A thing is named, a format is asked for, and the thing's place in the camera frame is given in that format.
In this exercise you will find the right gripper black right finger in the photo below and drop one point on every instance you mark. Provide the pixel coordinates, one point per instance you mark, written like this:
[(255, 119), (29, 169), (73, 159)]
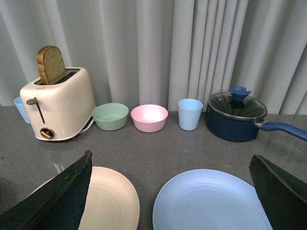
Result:
[(282, 196)]

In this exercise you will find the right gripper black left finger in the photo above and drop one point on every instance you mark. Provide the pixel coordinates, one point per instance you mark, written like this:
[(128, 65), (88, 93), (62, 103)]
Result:
[(57, 205)]

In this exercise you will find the light blue plate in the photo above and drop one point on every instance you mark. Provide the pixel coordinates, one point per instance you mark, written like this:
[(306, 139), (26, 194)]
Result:
[(206, 199)]

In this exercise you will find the cream plate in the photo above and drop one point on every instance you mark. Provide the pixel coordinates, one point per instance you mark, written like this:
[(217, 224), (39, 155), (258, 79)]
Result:
[(112, 202)]

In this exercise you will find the dark blue saucepan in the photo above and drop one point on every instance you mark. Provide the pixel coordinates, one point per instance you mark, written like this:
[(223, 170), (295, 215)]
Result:
[(236, 130)]

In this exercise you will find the cream toaster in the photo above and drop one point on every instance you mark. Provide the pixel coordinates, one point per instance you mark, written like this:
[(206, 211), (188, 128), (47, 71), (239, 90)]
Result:
[(59, 111)]

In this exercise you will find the green bowl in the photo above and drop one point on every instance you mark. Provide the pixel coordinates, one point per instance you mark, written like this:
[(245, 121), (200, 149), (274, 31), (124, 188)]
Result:
[(110, 116)]

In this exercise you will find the glass pot lid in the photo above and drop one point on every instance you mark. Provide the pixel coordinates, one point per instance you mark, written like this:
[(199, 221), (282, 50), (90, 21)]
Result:
[(237, 103)]

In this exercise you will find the light blue cup behind toaster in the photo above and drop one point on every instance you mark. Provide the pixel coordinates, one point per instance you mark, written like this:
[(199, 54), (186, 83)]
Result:
[(20, 107)]

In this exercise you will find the pink bowl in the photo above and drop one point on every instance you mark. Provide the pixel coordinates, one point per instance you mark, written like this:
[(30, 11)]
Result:
[(149, 118)]

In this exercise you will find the light blue cup near pot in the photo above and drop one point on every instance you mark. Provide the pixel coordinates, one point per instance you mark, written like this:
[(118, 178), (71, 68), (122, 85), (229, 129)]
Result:
[(189, 112)]

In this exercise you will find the bread slice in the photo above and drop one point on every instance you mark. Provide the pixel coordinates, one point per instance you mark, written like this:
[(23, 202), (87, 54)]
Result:
[(50, 64)]

